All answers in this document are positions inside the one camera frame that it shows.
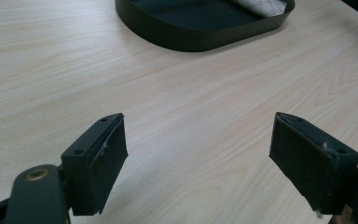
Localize black key rack with tray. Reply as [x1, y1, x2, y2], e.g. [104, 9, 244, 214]
[115, 0, 296, 53]

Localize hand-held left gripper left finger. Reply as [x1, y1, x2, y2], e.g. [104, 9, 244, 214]
[60, 112, 130, 217]

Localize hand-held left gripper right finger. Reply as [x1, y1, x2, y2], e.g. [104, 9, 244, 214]
[268, 111, 358, 216]

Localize grey patterned key pouch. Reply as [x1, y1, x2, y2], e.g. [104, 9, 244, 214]
[235, 0, 289, 19]

